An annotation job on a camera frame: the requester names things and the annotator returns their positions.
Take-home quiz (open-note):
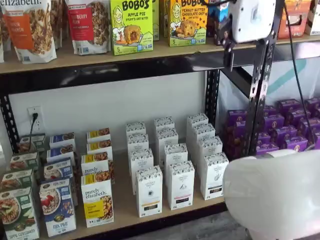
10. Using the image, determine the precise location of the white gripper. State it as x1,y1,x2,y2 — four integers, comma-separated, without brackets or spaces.
223,0,276,71

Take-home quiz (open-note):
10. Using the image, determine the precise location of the white box green strip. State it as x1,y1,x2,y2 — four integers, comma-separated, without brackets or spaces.
186,113,210,141
199,152,230,201
192,123,216,145
197,136,223,161

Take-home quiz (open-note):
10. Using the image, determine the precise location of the blue Z Bar box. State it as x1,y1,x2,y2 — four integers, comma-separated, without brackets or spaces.
207,0,235,46

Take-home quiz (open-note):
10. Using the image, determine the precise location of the orange Bobo's peanut butter box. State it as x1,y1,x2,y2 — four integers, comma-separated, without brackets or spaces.
167,0,209,48

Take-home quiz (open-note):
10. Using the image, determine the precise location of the orange snack box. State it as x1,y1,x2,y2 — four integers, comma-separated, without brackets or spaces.
277,0,312,40

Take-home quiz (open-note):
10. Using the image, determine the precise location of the green Bobo's apple pie box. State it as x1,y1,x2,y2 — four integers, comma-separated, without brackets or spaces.
109,0,155,56
151,0,161,42

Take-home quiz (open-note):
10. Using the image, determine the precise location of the white box pink strip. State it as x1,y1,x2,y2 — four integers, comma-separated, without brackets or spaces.
163,143,189,173
156,128,179,161
166,160,196,211
154,116,175,132

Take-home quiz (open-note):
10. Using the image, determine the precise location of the white snack box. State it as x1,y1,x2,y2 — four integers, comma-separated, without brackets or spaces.
304,0,320,36

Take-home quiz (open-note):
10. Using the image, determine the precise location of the white box yellow strip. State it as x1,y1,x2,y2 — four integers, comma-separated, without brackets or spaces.
125,121,147,137
129,148,155,196
126,133,150,155
135,165,163,218

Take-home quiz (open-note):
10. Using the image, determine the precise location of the yellow purely elizabeth box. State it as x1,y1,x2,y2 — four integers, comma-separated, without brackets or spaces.
80,172,115,228
86,139,114,157
80,152,116,185
86,127,112,144

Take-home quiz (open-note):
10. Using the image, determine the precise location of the blue flax oatmeal box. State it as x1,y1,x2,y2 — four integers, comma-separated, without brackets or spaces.
46,144,76,163
39,177,77,238
43,157,75,183
49,132,76,150

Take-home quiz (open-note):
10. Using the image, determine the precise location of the green oatmeal box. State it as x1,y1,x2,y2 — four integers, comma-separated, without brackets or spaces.
0,169,35,194
9,152,41,174
0,186,40,240
18,133,47,154

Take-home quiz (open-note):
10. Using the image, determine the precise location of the translucent white plastic sheet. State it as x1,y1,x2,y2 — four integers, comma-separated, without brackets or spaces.
219,58,320,106

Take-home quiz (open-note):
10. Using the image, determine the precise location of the red purely elizabeth granola bag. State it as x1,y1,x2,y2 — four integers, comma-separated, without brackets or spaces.
65,0,112,56

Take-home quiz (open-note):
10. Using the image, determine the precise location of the orange purely elizabeth granola bag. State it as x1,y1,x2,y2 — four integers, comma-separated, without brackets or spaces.
1,0,58,65
49,0,69,50

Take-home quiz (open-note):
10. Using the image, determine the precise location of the long black camera cable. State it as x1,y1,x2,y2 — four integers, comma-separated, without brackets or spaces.
283,0,316,152

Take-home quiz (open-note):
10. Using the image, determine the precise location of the black metal shelf frame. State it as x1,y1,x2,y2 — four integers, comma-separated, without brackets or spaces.
271,37,320,62
0,37,275,240

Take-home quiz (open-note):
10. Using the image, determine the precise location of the white wall outlet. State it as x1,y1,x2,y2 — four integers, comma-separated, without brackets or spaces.
26,106,44,133

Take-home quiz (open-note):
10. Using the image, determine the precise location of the black power cord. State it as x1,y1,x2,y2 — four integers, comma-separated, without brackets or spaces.
29,112,39,149

